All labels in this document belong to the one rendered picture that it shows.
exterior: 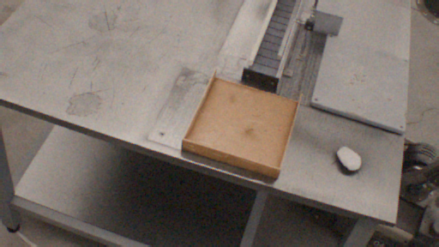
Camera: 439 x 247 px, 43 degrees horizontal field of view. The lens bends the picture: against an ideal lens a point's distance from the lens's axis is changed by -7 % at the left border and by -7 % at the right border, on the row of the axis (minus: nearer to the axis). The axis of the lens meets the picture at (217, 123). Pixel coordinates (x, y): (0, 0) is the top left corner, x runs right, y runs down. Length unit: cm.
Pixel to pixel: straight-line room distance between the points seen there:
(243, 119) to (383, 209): 46
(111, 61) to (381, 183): 86
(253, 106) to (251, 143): 14
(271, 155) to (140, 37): 59
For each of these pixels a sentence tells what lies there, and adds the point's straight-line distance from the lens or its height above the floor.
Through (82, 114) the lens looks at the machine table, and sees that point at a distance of 162.
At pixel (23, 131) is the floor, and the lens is 272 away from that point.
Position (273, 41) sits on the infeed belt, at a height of 88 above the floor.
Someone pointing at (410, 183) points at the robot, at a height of 36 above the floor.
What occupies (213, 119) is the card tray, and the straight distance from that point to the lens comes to 162.
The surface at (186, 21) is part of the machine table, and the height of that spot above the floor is 83.
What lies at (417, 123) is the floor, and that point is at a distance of 314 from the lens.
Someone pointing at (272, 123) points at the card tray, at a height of 83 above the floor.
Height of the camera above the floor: 200
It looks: 46 degrees down
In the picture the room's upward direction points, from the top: 11 degrees clockwise
